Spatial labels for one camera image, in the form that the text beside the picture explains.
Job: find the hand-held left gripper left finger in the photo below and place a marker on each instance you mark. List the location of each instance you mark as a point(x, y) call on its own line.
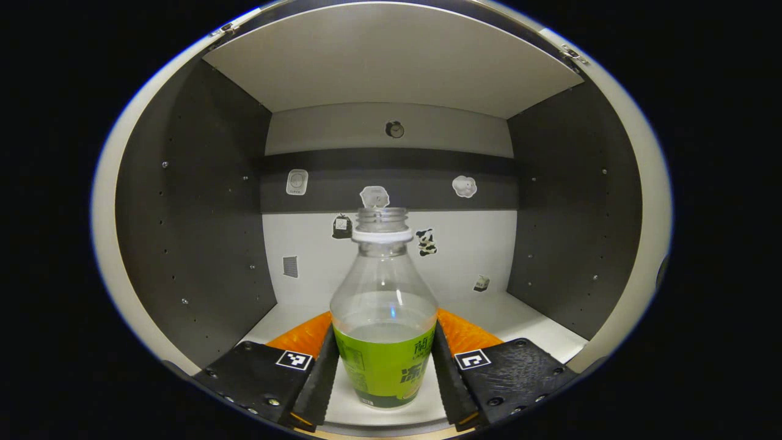
point(321, 385)

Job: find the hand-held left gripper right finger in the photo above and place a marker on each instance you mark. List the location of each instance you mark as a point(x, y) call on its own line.
point(452, 391)

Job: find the clear green-label bottle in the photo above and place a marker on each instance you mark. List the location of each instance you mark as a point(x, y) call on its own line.
point(385, 366)

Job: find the white cabinet door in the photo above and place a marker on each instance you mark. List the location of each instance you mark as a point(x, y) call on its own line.
point(107, 244)
point(650, 214)

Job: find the white and grey cabinet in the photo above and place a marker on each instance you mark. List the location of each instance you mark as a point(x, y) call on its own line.
point(391, 61)

